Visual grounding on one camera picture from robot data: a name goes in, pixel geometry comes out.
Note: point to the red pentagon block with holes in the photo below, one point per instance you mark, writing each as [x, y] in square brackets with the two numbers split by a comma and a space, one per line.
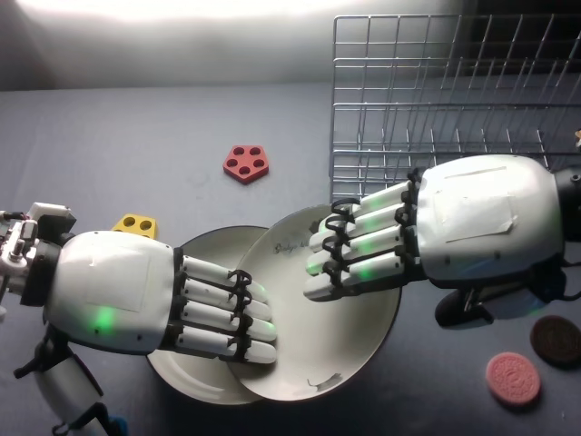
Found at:
[246, 160]

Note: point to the yellow pentagon block with holes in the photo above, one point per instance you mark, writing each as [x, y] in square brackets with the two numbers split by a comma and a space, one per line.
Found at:
[136, 229]

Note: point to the grey table cloth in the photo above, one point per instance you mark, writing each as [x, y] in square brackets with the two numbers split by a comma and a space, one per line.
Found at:
[113, 136]

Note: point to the white plate ginkgo tree print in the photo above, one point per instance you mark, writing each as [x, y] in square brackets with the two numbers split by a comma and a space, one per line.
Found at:
[195, 377]

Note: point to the pink sandwich cookie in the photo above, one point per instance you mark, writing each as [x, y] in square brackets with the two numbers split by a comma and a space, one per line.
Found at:
[513, 379]

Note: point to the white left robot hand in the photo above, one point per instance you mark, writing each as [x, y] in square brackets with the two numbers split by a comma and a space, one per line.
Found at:
[113, 290]

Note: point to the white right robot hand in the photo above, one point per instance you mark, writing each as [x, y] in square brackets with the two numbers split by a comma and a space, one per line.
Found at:
[481, 218]

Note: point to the white plate two ginkgo leaves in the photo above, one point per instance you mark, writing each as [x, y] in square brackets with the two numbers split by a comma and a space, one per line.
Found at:
[318, 345]

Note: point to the brown sandwich cookie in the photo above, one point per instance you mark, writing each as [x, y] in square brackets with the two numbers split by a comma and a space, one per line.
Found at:
[556, 340]

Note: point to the blue pentagon block with holes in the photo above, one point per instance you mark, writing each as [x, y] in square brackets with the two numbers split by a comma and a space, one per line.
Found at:
[120, 427]

